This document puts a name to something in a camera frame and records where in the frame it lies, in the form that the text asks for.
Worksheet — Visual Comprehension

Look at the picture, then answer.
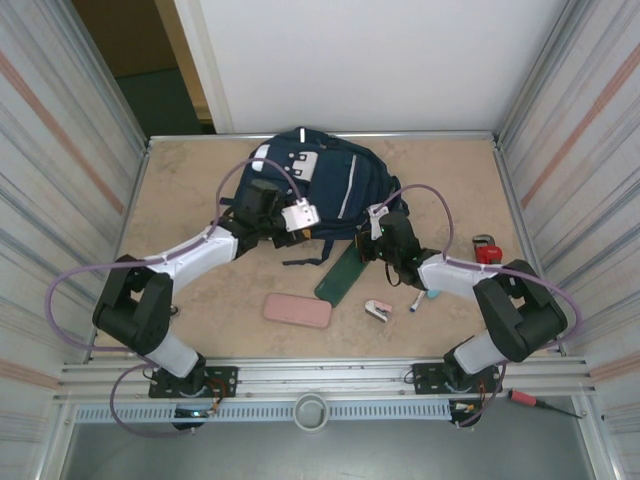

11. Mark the dark green pencil case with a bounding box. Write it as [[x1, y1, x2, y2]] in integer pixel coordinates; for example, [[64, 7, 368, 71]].
[[313, 247, 369, 307]]

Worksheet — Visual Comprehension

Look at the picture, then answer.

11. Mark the navy blue backpack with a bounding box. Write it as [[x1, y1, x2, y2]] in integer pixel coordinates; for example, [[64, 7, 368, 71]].
[[219, 127, 412, 267]]

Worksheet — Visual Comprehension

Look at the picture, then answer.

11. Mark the pink and white stapler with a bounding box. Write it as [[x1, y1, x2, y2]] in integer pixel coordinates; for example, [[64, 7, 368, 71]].
[[363, 298, 393, 324]]

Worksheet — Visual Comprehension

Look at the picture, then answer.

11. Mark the pink pencil case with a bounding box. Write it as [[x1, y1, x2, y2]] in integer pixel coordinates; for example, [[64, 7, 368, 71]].
[[263, 292, 334, 330]]

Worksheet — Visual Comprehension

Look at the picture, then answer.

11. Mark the red pipe wrench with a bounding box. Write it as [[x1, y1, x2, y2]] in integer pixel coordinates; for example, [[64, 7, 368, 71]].
[[472, 233, 505, 265]]

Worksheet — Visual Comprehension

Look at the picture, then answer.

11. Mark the grey round pipe fitting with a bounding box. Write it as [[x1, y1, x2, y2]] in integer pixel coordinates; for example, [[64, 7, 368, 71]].
[[293, 393, 330, 430]]

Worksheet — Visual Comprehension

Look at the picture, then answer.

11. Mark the small circuit board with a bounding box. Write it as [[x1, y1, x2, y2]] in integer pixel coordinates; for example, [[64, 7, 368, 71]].
[[448, 399, 485, 429], [172, 405, 221, 432]]

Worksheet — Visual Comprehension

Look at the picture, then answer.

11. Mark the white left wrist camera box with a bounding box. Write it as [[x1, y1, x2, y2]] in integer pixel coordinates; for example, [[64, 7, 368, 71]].
[[279, 198, 322, 233]]

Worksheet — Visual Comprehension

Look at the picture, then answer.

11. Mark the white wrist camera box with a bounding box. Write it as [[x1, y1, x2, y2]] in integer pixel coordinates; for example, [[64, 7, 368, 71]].
[[367, 203, 392, 237], [279, 198, 322, 233]]

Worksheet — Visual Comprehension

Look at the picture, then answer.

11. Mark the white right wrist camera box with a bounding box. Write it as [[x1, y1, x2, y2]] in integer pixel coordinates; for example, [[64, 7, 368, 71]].
[[367, 203, 392, 237]]

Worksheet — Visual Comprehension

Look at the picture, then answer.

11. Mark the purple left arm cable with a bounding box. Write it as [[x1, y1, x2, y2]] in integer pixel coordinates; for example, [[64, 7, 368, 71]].
[[44, 158, 306, 440]]

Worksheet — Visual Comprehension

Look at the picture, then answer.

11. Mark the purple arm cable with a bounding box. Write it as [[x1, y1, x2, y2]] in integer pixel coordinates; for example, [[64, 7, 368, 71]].
[[44, 158, 306, 440], [377, 183, 583, 430]]

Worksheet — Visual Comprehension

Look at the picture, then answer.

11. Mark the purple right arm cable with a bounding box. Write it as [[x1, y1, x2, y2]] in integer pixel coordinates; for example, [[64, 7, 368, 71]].
[[377, 183, 583, 430]]

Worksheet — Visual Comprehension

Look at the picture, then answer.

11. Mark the long aluminium table edge rail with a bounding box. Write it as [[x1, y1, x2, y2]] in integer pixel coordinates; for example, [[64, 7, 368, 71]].
[[147, 130, 501, 145]]

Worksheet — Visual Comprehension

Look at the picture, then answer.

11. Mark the aluminium table side rail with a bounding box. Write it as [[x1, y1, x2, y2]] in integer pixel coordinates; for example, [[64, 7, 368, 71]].
[[87, 139, 152, 362], [492, 139, 566, 359]]

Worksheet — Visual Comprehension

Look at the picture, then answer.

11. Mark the wide aluminium rail beam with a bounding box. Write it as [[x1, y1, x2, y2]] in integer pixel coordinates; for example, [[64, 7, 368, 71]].
[[54, 355, 599, 404]]

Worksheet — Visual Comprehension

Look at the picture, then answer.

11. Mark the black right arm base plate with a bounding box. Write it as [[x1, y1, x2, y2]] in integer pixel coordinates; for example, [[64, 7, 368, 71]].
[[410, 362, 504, 396]]

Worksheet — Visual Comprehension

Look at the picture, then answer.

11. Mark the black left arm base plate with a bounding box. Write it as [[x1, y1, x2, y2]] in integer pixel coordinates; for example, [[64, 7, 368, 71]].
[[148, 366, 239, 400]]

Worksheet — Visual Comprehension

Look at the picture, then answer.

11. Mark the white door frame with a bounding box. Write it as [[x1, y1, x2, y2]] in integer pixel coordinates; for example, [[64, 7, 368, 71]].
[[153, 0, 235, 135]]

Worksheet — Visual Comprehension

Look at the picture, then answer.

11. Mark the grey slotted cable duct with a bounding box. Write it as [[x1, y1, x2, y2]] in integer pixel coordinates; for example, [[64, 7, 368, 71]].
[[73, 402, 451, 424]]

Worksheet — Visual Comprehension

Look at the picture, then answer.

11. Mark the red handle black shaft screwdriver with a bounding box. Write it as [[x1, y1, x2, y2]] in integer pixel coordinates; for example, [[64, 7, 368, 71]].
[[508, 388, 584, 419]]

